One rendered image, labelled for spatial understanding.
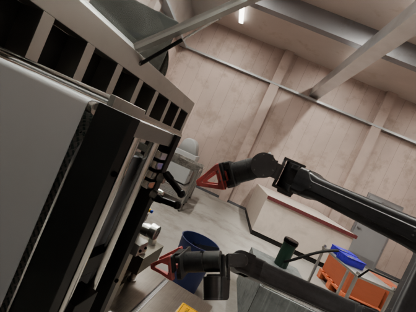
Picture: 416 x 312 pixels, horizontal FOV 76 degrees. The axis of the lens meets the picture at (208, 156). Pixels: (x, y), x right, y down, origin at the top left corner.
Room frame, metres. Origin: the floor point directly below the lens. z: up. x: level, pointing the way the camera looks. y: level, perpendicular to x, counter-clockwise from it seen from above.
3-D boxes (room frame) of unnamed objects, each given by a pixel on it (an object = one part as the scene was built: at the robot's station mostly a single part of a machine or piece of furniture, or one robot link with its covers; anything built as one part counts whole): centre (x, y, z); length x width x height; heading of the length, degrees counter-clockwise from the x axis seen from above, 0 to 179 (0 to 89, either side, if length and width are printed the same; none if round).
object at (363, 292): (4.69, -3.54, 0.25); 1.40 x 1.01 x 0.50; 85
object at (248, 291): (2.87, -1.36, 0.49); 1.05 x 0.81 x 0.98; 175
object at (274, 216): (7.14, -2.74, 0.49); 2.60 x 2.11 x 0.98; 175
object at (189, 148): (8.39, 0.61, 0.72); 0.73 x 0.65 x 1.43; 85
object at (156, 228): (0.70, 0.05, 1.18); 0.04 x 0.02 x 0.04; 165
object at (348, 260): (3.35, -2.30, 0.47); 1.00 x 0.58 x 0.94; 178
